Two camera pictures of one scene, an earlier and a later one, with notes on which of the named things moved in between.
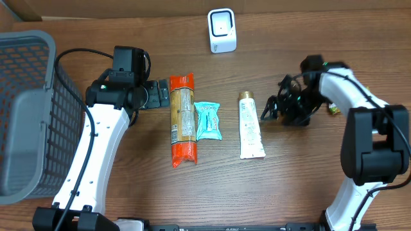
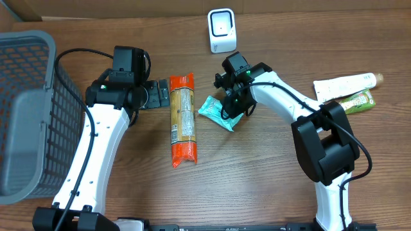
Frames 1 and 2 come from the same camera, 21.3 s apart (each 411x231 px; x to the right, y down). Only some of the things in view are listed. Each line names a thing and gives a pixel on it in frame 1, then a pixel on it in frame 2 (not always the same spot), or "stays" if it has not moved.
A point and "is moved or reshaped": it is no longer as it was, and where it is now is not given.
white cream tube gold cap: x=250 y=140 is moved or reshaped
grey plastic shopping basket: x=40 y=117 stays
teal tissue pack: x=207 y=120 → x=211 y=108
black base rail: x=288 y=227 stays
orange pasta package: x=183 y=119 stays
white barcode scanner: x=221 y=25 stays
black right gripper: x=283 y=103 → x=230 y=106
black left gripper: x=154 y=94 stays
